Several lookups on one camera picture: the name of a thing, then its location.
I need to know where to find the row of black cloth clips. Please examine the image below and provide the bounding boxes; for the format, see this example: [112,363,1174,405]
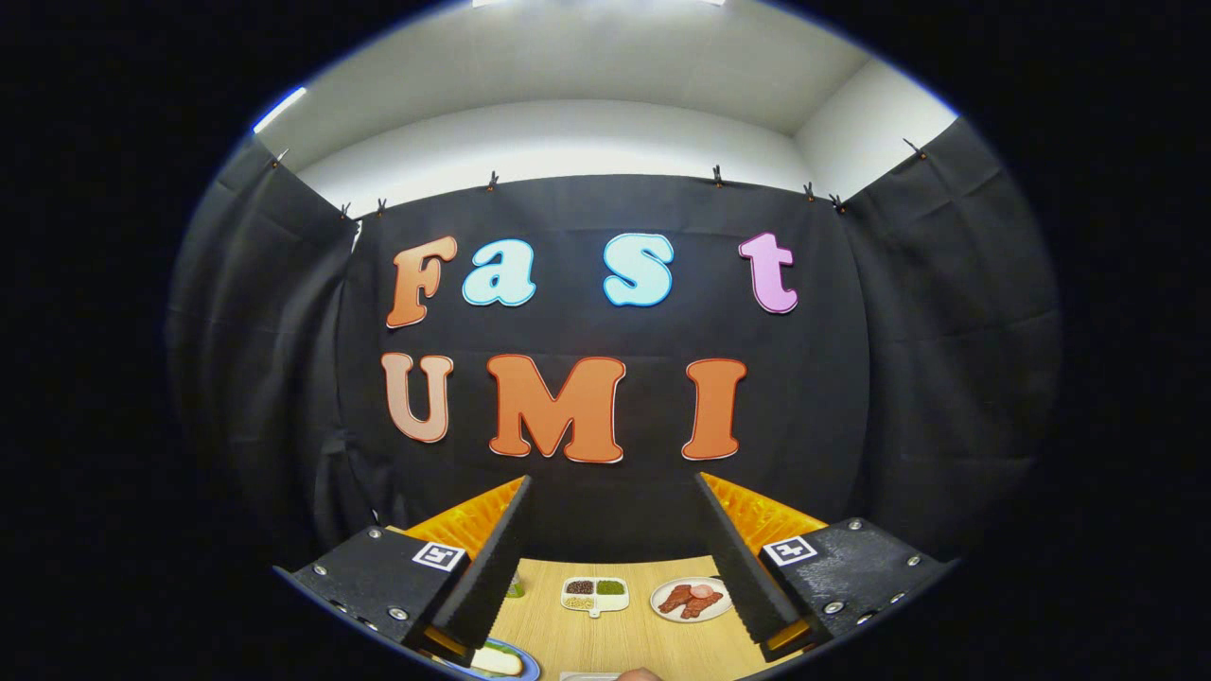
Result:
[272,138,930,220]

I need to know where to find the blue round plate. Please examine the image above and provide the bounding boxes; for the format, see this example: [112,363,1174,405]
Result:
[445,638,541,681]

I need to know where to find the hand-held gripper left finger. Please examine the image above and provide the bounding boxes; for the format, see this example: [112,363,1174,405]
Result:
[272,475,534,665]

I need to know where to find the white oval plate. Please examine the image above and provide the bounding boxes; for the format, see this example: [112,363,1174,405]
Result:
[649,577,734,623]

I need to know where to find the white divided tray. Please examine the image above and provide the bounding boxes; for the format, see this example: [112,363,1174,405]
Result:
[560,576,631,619]

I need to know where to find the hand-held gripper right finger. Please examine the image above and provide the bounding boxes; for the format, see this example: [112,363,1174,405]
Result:
[694,471,954,665]

